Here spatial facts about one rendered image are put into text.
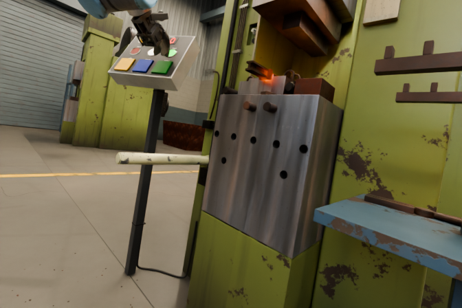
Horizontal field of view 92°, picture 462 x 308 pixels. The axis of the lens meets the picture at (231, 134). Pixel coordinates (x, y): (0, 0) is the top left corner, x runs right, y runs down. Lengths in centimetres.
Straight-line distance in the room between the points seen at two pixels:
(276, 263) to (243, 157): 32
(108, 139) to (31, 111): 345
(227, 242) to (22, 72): 805
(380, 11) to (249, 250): 83
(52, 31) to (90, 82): 350
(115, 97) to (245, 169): 487
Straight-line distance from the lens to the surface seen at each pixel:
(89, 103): 546
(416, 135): 79
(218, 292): 92
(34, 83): 849
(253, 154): 72
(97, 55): 558
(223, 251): 85
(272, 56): 119
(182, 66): 105
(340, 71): 124
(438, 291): 131
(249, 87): 85
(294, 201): 65
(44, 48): 865
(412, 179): 78
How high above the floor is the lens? 78
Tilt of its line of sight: level
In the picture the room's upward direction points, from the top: 9 degrees clockwise
